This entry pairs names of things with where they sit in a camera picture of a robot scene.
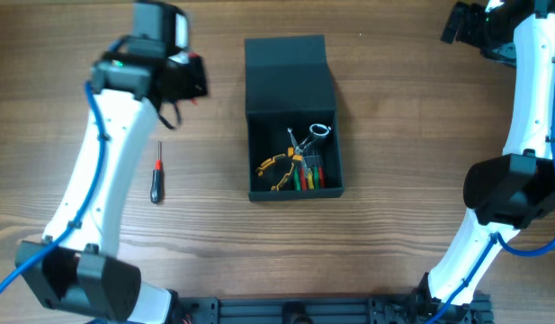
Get red handled pruning shears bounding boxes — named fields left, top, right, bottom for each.
left=188, top=52, right=207, bottom=106

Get black red screwdriver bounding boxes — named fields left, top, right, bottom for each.
left=150, top=141, right=165, bottom=204

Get dark green box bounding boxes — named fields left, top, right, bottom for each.
left=245, top=35, right=345, bottom=202

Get orange black pliers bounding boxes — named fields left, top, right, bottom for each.
left=255, top=128, right=318, bottom=192

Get black round tape measure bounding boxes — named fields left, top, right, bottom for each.
left=297, top=123, right=331, bottom=154

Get clear plastic screwdriver case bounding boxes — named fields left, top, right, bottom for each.
left=292, top=153, right=326, bottom=191

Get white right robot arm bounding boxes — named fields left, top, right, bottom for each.
left=426, top=1, right=555, bottom=309

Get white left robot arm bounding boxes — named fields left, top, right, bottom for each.
left=15, top=1, right=208, bottom=323

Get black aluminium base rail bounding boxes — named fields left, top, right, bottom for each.
left=175, top=292, right=493, bottom=324

